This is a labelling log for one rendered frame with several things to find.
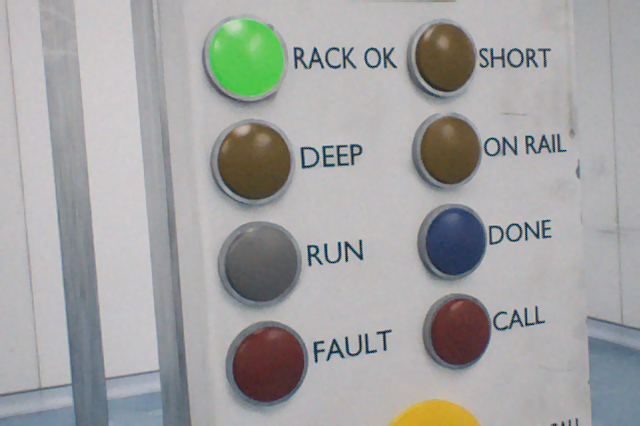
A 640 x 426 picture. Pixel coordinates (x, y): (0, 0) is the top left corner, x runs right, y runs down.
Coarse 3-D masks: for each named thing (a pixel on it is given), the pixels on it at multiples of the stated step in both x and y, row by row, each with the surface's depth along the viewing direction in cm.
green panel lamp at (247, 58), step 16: (224, 32) 24; (240, 32) 24; (256, 32) 24; (272, 32) 25; (224, 48) 24; (240, 48) 24; (256, 48) 24; (272, 48) 25; (224, 64) 24; (240, 64) 24; (256, 64) 24; (272, 64) 25; (224, 80) 24; (240, 80) 24; (256, 80) 25; (272, 80) 25
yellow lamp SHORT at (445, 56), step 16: (432, 32) 27; (448, 32) 27; (464, 32) 28; (416, 48) 27; (432, 48) 27; (448, 48) 27; (464, 48) 28; (416, 64) 27; (432, 64) 27; (448, 64) 27; (464, 64) 28; (432, 80) 27; (448, 80) 27; (464, 80) 28
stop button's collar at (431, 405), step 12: (408, 408) 28; (420, 408) 28; (432, 408) 28; (444, 408) 28; (456, 408) 29; (396, 420) 28; (408, 420) 28; (420, 420) 28; (432, 420) 28; (444, 420) 28; (456, 420) 29; (468, 420) 29; (576, 420) 31
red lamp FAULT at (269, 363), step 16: (256, 336) 25; (272, 336) 25; (288, 336) 25; (240, 352) 25; (256, 352) 25; (272, 352) 25; (288, 352) 25; (240, 368) 25; (256, 368) 25; (272, 368) 25; (288, 368) 25; (240, 384) 25; (256, 384) 25; (272, 384) 25; (288, 384) 25; (256, 400) 25; (272, 400) 25
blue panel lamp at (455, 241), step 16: (432, 224) 28; (448, 224) 28; (464, 224) 28; (480, 224) 28; (432, 240) 28; (448, 240) 28; (464, 240) 28; (480, 240) 28; (432, 256) 28; (448, 256) 28; (464, 256) 28; (480, 256) 28; (448, 272) 28; (464, 272) 28
